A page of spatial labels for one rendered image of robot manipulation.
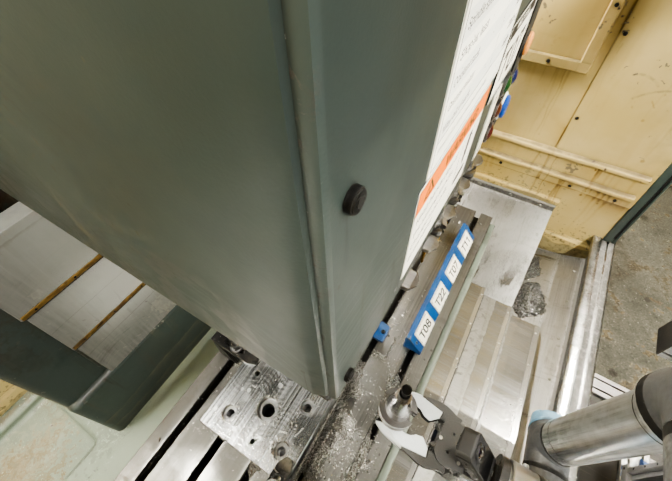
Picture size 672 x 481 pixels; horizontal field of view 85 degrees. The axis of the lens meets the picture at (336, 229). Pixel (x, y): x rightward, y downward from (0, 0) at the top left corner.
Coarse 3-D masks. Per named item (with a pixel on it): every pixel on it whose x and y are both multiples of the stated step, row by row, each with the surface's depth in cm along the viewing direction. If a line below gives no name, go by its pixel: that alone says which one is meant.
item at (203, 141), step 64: (0, 0) 11; (64, 0) 9; (128, 0) 8; (192, 0) 7; (256, 0) 7; (320, 0) 7; (384, 0) 9; (448, 0) 13; (0, 64) 15; (64, 64) 12; (128, 64) 10; (192, 64) 8; (256, 64) 8; (320, 64) 8; (384, 64) 10; (448, 64) 17; (512, 64) 41; (0, 128) 22; (64, 128) 16; (128, 128) 13; (192, 128) 10; (256, 128) 9; (320, 128) 9; (384, 128) 13; (64, 192) 25; (128, 192) 18; (192, 192) 13; (256, 192) 11; (320, 192) 10; (384, 192) 16; (128, 256) 29; (192, 256) 19; (256, 256) 14; (320, 256) 13; (384, 256) 21; (256, 320) 21; (320, 320) 17; (320, 384) 25
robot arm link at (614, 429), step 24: (648, 384) 45; (600, 408) 53; (624, 408) 49; (648, 408) 44; (528, 432) 72; (552, 432) 63; (576, 432) 57; (600, 432) 52; (624, 432) 49; (648, 432) 45; (528, 456) 68; (552, 456) 64; (576, 456) 59; (600, 456) 55; (624, 456) 51
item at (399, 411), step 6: (396, 390) 57; (390, 396) 59; (396, 396) 56; (390, 402) 58; (396, 402) 56; (402, 402) 55; (408, 402) 55; (390, 408) 58; (396, 408) 56; (402, 408) 56; (408, 408) 56; (390, 414) 59; (396, 414) 58; (402, 414) 57; (408, 414) 58; (396, 420) 59; (402, 420) 59
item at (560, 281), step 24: (552, 264) 144; (576, 264) 141; (552, 288) 137; (576, 288) 134; (552, 312) 130; (552, 336) 124; (552, 360) 118; (528, 384) 115; (552, 384) 113; (528, 408) 110; (552, 408) 108
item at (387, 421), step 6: (390, 390) 62; (414, 402) 61; (378, 408) 63; (384, 408) 61; (414, 408) 61; (384, 414) 60; (414, 414) 61; (384, 420) 60; (390, 420) 60; (408, 420) 60; (390, 426) 60; (396, 426) 59; (402, 426) 59; (408, 426) 59
